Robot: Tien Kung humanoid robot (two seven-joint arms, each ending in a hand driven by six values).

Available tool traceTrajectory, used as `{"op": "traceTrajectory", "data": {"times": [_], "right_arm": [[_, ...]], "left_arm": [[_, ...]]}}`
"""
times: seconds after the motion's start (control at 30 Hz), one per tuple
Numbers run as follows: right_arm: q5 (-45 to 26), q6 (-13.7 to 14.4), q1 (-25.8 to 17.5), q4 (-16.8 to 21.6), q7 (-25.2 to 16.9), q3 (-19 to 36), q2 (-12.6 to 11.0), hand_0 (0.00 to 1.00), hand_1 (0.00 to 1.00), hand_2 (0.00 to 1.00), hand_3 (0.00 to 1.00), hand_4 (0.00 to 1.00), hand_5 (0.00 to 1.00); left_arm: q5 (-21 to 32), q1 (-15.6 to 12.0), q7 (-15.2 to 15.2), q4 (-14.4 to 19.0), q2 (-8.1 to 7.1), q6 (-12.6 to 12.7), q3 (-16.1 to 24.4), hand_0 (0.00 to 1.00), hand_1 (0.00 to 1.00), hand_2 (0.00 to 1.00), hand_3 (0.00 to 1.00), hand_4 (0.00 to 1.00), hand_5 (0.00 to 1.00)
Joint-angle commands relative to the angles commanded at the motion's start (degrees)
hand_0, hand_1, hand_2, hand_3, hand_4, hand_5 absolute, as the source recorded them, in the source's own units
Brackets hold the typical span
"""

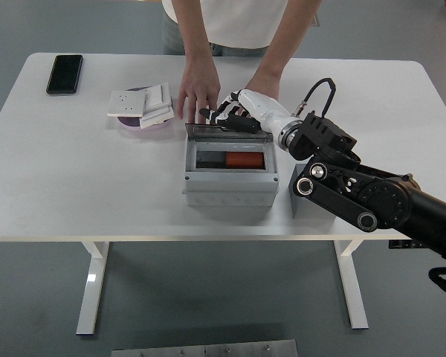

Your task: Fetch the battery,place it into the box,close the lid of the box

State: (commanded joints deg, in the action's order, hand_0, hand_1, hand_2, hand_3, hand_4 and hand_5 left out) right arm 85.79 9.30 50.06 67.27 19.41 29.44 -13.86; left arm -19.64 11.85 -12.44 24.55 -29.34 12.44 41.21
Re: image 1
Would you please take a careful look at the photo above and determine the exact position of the person's right hand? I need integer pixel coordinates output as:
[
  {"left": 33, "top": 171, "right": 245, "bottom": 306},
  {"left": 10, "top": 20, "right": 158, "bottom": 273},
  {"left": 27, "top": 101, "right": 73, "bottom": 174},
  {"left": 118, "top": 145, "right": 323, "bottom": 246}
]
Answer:
[{"left": 176, "top": 59, "right": 222, "bottom": 126}]

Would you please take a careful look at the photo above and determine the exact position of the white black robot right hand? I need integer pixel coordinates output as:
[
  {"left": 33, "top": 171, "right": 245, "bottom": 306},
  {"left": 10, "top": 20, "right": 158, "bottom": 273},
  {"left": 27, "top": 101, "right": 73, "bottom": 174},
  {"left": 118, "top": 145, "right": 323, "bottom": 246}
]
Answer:
[{"left": 198, "top": 88, "right": 300, "bottom": 138}]

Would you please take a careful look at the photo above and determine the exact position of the person's left hand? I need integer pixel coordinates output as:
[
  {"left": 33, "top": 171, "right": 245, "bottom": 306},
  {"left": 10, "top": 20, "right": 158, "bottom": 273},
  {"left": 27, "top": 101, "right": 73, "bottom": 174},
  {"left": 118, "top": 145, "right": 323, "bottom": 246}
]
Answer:
[{"left": 233, "top": 69, "right": 282, "bottom": 119}]

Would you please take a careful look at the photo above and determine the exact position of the transparent hinged box lid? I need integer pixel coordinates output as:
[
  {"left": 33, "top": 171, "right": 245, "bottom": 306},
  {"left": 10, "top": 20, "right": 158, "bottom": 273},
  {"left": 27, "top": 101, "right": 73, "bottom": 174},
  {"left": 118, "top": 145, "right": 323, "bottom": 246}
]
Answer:
[{"left": 184, "top": 122, "right": 275, "bottom": 141}]

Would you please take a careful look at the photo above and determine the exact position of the orange cylindrical battery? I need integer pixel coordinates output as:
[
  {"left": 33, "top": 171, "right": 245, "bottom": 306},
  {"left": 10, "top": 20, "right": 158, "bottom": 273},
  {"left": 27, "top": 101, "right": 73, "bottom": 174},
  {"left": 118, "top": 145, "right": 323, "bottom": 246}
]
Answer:
[{"left": 225, "top": 151, "right": 265, "bottom": 168}]

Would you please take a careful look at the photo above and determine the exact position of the grey box cover frame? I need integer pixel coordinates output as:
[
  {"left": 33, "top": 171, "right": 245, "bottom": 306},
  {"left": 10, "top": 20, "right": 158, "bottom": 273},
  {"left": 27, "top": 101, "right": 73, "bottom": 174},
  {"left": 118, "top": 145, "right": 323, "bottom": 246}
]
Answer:
[{"left": 181, "top": 134, "right": 279, "bottom": 193}]

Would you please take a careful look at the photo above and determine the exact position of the grey plastic junction box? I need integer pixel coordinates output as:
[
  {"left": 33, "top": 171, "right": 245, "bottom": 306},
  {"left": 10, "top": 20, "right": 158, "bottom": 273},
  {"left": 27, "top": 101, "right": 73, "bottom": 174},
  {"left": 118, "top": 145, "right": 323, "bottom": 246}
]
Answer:
[{"left": 181, "top": 133, "right": 279, "bottom": 208}]

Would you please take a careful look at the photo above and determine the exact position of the person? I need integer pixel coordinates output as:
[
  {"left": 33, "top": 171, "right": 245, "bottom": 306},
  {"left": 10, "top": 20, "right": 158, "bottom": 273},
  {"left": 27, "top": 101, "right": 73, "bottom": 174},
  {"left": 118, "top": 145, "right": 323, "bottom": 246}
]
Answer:
[{"left": 161, "top": 0, "right": 324, "bottom": 126}]

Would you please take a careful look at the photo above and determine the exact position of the purple shallow bowl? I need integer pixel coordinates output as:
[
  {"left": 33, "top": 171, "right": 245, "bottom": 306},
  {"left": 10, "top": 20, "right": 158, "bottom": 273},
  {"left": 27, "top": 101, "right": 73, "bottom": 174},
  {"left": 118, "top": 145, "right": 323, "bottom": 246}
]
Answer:
[{"left": 117, "top": 86, "right": 175, "bottom": 131}]

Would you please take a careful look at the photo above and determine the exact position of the grey block with round hole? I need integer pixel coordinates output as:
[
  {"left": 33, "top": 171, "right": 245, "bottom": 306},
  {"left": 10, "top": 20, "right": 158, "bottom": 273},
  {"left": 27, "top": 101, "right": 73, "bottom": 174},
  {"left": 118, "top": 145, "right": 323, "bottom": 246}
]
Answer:
[{"left": 288, "top": 163, "right": 335, "bottom": 220}]

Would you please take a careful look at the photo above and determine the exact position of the black smartphone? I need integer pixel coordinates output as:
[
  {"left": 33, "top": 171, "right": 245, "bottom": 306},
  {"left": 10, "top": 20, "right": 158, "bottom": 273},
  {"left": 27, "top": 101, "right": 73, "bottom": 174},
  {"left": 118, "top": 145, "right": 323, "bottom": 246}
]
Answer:
[{"left": 45, "top": 54, "right": 84, "bottom": 96}]

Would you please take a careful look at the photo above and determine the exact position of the black table control panel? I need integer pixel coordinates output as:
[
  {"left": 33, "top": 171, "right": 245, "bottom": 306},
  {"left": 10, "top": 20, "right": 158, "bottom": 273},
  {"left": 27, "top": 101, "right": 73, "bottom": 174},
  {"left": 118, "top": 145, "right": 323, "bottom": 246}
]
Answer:
[{"left": 389, "top": 239, "right": 424, "bottom": 249}]

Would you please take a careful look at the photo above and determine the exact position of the white table leg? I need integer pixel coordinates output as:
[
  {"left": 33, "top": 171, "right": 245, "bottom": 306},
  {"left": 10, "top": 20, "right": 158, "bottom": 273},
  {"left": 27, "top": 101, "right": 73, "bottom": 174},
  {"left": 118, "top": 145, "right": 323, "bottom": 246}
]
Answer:
[
  {"left": 334, "top": 239, "right": 369, "bottom": 330},
  {"left": 76, "top": 240, "right": 111, "bottom": 335}
]

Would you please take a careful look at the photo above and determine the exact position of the grey metal plate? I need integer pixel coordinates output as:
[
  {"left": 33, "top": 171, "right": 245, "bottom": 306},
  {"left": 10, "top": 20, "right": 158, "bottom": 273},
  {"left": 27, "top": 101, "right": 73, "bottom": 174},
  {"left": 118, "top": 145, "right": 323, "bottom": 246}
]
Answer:
[{"left": 111, "top": 338, "right": 298, "bottom": 357}]

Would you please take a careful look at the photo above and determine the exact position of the white wall switch panel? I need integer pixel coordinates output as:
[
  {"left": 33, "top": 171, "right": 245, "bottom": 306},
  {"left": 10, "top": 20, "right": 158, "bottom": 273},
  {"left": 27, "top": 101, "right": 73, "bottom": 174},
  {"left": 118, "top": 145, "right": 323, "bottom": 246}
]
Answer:
[
  {"left": 139, "top": 103, "right": 176, "bottom": 129},
  {"left": 144, "top": 82, "right": 173, "bottom": 112}
]

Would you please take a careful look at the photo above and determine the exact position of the white wall socket panel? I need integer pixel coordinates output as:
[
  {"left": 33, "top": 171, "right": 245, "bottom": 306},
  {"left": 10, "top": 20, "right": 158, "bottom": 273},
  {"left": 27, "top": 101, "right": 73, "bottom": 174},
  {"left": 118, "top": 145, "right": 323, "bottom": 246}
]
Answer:
[{"left": 107, "top": 91, "right": 149, "bottom": 118}]

